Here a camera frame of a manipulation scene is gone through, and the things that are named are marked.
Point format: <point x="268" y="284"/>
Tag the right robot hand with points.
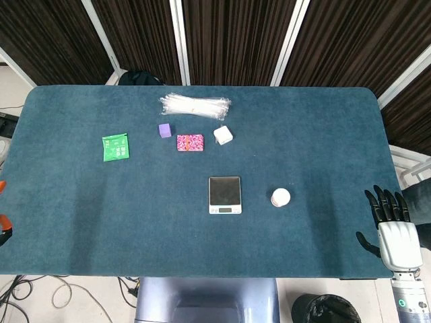
<point x="399" y="242"/>

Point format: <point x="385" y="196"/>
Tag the purple cube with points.
<point x="164" y="131"/>

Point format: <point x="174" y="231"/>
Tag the white round container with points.
<point x="280" y="197"/>

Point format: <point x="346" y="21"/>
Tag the pink patterned flat box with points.
<point x="190" y="143"/>

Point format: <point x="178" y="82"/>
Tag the white charger adapter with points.
<point x="223" y="135"/>

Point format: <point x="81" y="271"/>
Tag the black device box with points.
<point x="6" y="124"/>

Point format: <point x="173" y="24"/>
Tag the clear plastic straw bundle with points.
<point x="195" y="106"/>

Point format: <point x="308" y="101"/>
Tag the teal table cloth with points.
<point x="134" y="218"/>

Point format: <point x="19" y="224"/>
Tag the black trash bin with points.
<point x="325" y="309"/>

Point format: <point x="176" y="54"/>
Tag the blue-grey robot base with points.
<point x="207" y="299"/>

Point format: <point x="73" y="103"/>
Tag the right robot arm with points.
<point x="409" y="296"/>

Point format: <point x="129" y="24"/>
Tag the small digital scale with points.
<point x="224" y="191"/>

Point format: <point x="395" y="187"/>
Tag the green foil packet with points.
<point x="116" y="147"/>

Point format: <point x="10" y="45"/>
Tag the dark brown slatted panel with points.
<point x="232" y="40"/>
<point x="353" y="40"/>
<point x="410" y="117"/>
<point x="141" y="33"/>
<point x="50" y="37"/>

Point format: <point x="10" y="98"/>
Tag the white partition post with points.
<point x="404" y="78"/>
<point x="289" y="42"/>
<point x="99" y="35"/>
<point x="178" y="42"/>
<point x="17" y="67"/>

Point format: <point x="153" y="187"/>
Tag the dark grey fabric object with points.
<point x="419" y="202"/>

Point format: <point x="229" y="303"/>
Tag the black bag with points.
<point x="138" y="78"/>

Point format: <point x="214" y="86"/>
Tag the white metal rack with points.
<point x="412" y="163"/>

